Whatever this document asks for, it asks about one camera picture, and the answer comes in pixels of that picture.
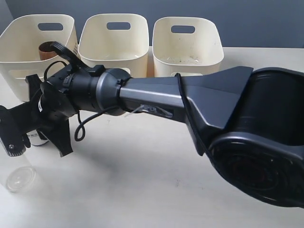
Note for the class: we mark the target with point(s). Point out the cream plastic bin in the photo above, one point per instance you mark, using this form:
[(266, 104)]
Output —
[(19, 54), (186, 45), (117, 40)]

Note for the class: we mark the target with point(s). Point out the white paper cup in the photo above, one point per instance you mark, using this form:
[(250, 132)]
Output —
[(36, 139)]

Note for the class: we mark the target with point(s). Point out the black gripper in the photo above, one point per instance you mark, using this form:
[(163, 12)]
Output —
[(50, 105)]

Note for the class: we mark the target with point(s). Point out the brown wooden cup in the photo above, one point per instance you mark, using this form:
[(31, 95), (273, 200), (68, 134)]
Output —
[(46, 51)]

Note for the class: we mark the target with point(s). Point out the middle cream plastic bin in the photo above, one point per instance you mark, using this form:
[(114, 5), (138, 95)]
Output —
[(117, 40)]

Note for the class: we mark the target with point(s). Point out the left cream plastic bin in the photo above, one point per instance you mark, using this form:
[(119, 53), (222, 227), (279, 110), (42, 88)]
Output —
[(19, 54)]

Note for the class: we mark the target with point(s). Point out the right cream plastic bin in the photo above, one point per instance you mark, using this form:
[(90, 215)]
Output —
[(186, 45)]

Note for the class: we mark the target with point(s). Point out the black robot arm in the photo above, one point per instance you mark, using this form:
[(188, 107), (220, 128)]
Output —
[(250, 123)]

